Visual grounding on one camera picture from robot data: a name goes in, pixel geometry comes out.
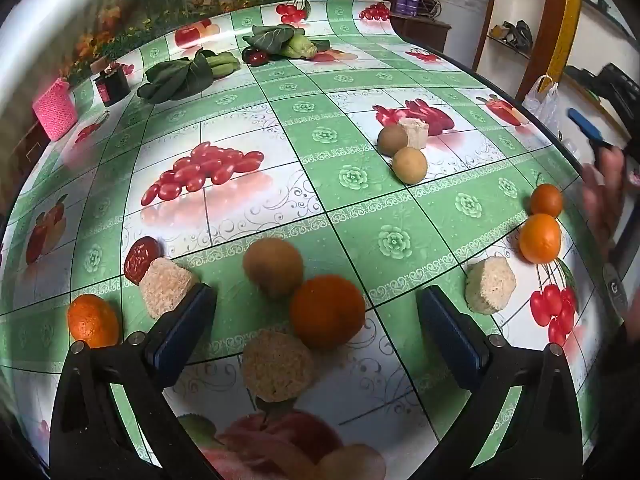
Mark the beige rice cake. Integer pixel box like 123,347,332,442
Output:
464,257,516,315
139,258,198,320
242,330,316,403

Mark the small orange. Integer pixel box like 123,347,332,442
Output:
66,294,119,349

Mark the red jujube date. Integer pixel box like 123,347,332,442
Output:
124,236,163,285

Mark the brown kiwi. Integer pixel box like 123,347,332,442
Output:
243,237,304,299
376,124,408,157

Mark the large orange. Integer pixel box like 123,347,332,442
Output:
518,214,562,264
288,274,366,350

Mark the small tangerine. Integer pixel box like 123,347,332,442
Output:
529,183,563,218

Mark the yellow-brown round fruit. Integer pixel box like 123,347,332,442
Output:
392,146,427,185

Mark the white rice cake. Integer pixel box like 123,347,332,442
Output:
398,117,430,150

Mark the white plastic bag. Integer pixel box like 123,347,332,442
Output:
523,74,560,136

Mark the pink knitted sleeve bottle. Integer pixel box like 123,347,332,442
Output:
32,78,78,141

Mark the small dark jar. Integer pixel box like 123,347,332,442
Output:
96,64,130,107

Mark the green leafy vegetable left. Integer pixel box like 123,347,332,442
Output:
137,49,241,105

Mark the green leafy vegetable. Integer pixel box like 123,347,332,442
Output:
243,24,331,60
137,49,241,105

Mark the dark red cherry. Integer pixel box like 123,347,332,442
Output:
246,50,269,67

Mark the green leafy vegetable right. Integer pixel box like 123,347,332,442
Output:
243,24,331,60

